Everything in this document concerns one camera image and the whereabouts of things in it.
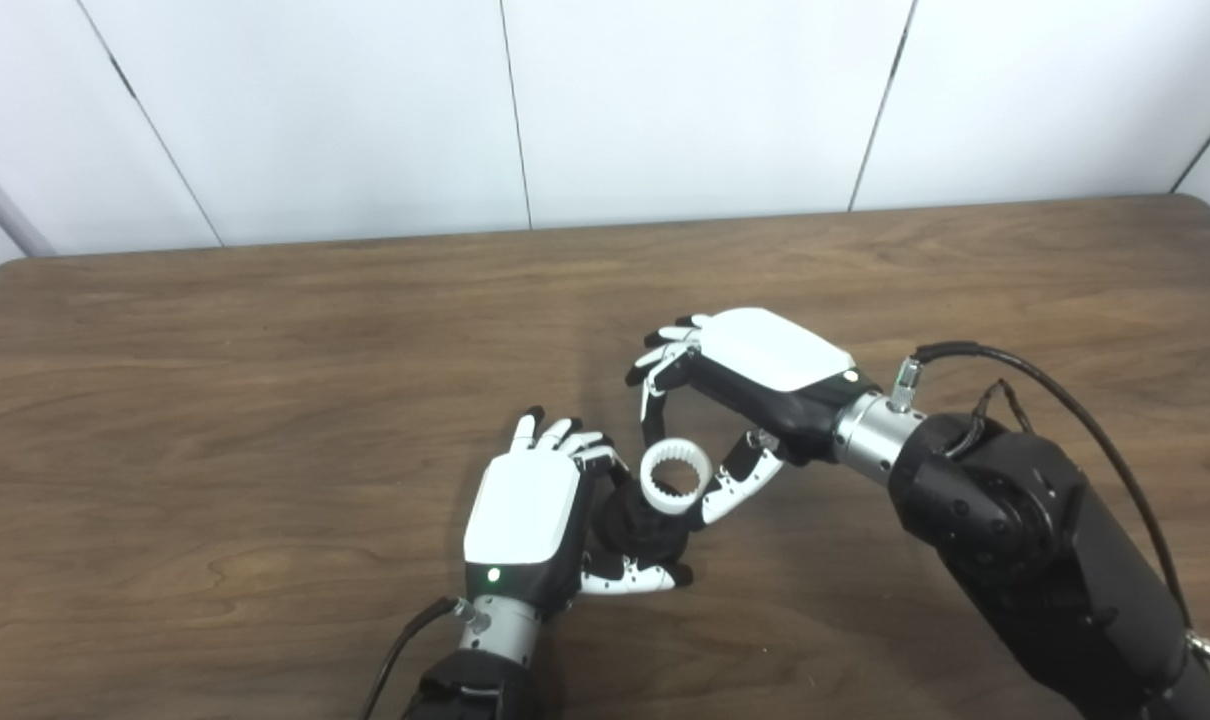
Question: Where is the round black plastic part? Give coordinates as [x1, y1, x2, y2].
[595, 470, 694, 571]

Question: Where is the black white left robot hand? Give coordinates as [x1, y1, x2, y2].
[463, 406, 694, 613]

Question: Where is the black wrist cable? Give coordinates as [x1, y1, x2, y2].
[890, 341, 1210, 677]
[360, 597, 476, 720]

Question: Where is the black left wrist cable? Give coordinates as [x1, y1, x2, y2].
[360, 597, 476, 720]

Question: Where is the grey wall corner post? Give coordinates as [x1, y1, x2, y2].
[0, 140, 56, 258]

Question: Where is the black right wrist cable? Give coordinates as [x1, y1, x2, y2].
[890, 341, 1210, 677]

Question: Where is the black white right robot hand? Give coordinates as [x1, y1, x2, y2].
[625, 307, 881, 526]

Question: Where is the white plastic ring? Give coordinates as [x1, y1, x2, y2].
[639, 439, 714, 516]

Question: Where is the thin black wrist wire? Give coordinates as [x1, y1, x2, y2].
[950, 380, 1032, 457]

